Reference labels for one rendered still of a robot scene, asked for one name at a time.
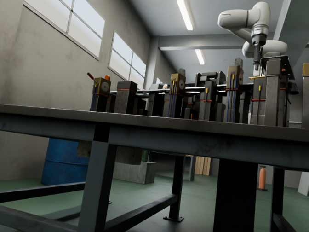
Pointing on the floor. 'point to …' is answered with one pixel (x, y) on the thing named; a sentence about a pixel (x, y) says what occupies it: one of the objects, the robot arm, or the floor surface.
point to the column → (235, 197)
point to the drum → (63, 163)
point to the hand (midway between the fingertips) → (257, 71)
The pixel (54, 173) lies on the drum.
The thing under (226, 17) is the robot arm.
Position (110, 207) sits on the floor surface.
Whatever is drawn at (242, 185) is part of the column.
